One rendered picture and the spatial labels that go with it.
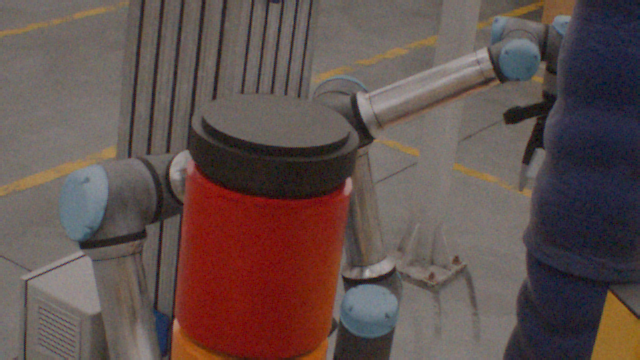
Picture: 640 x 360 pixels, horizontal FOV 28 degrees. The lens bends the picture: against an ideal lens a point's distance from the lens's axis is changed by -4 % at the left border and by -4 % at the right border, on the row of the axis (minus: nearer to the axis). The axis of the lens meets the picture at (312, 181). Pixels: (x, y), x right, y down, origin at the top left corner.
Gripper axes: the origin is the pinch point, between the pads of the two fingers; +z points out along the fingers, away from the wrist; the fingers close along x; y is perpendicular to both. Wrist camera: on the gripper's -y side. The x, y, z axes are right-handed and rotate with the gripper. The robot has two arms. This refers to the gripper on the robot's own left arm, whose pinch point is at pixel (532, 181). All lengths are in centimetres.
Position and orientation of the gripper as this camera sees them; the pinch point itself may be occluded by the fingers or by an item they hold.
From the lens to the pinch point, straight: 266.7
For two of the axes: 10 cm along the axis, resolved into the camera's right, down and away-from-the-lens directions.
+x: 5.6, -2.5, 7.9
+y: 8.2, 3.2, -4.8
